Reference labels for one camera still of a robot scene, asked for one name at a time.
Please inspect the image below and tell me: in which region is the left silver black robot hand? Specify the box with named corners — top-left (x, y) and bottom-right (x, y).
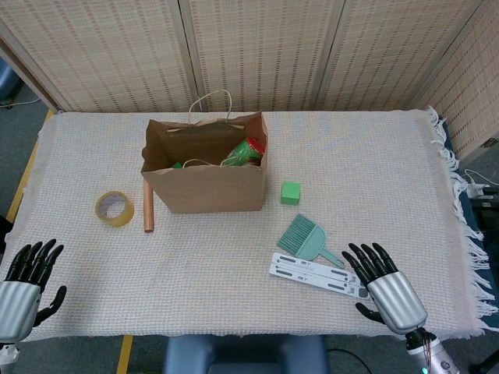
top-left (0, 238), bottom-right (68, 344)

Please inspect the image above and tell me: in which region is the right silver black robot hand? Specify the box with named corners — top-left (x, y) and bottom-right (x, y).
top-left (342, 242), bottom-right (429, 336)

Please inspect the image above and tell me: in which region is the green chip can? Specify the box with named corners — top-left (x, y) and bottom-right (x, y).
top-left (221, 136), bottom-right (268, 168)

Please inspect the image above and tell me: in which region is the brown paper bag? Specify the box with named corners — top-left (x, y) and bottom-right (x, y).
top-left (140, 89), bottom-right (269, 214)

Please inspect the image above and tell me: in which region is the white folding laptop stand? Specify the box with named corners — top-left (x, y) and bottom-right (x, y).
top-left (268, 252), bottom-right (371, 300)

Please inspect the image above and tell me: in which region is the teal mini dustpan brush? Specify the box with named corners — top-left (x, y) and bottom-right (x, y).
top-left (277, 213), bottom-right (346, 269)

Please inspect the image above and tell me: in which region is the black box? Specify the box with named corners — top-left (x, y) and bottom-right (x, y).
top-left (469, 196), bottom-right (499, 235)

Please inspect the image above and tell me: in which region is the yellow packing tape roll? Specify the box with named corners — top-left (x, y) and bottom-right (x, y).
top-left (95, 190), bottom-right (135, 228)

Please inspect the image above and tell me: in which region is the white power strip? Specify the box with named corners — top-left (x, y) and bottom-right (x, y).
top-left (463, 169), bottom-right (493, 199)

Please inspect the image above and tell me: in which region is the green cube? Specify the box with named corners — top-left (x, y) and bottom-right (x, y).
top-left (279, 180), bottom-right (302, 206)

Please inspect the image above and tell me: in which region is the beige woven tablecloth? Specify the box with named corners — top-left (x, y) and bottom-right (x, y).
top-left (0, 105), bottom-right (493, 340)

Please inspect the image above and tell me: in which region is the wooden dowel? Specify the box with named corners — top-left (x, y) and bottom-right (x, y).
top-left (142, 178), bottom-right (156, 235)

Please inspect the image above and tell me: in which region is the blue chair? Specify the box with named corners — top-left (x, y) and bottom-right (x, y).
top-left (161, 333), bottom-right (328, 374)

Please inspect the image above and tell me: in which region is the woven folding screen panel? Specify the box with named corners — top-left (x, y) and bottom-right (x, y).
top-left (0, 0), bottom-right (196, 114)
top-left (177, 0), bottom-right (348, 112)
top-left (412, 0), bottom-right (499, 161)
top-left (317, 0), bottom-right (487, 112)

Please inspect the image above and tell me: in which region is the black floor cable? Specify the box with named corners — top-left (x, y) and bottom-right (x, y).
top-left (326, 348), bottom-right (368, 369)

